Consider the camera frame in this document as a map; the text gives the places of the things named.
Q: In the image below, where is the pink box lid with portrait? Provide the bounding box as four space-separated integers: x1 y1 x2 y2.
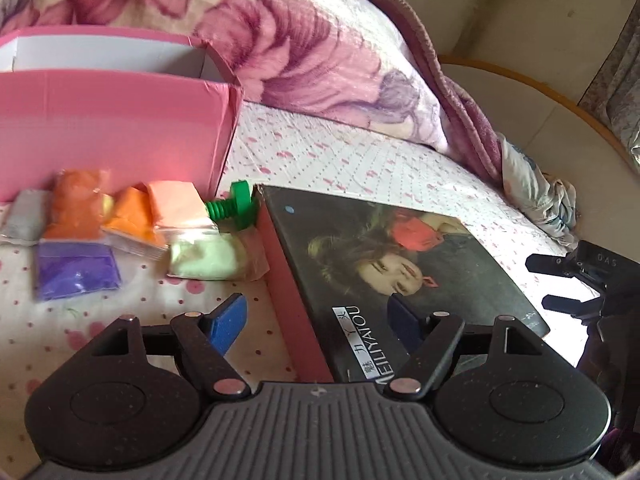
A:
254 184 550 384

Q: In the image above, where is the crumpled floral cloth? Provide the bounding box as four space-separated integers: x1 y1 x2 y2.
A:
499 134 579 249

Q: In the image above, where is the light green clay bag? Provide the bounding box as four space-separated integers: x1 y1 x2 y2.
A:
167 229 269 281

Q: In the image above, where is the wooden bed footboard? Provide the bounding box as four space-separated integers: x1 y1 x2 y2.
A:
440 55 639 258

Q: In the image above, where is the peach clay bag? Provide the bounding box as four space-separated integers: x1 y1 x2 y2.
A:
146 180 218 232

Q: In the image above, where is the green plastic toy bolt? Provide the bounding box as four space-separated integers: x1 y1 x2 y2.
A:
205 180 258 230

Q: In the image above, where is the purple clay bag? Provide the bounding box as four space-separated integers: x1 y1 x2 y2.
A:
36 242 122 301

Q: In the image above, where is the dark orange clay bag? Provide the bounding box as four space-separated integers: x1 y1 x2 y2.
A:
41 169 110 243

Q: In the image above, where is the grey clay bag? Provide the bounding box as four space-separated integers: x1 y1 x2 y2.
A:
1 190 51 246

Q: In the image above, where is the pink open cardboard box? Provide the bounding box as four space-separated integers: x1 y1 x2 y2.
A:
1 25 243 200

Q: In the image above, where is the floral pink fleece blanket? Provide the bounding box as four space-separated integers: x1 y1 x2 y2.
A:
1 0 502 186

